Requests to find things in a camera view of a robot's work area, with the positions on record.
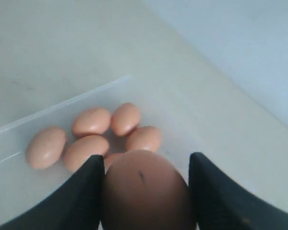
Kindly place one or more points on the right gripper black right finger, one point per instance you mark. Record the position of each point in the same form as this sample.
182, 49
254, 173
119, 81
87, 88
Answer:
222, 204

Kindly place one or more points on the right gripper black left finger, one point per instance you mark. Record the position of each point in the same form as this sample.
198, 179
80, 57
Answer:
75, 205

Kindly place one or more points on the brown egg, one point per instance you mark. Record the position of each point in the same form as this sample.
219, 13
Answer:
144, 138
144, 191
46, 147
93, 121
125, 119
108, 160
82, 149

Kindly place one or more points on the clear plastic tray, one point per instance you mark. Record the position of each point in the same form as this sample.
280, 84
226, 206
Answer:
22, 187

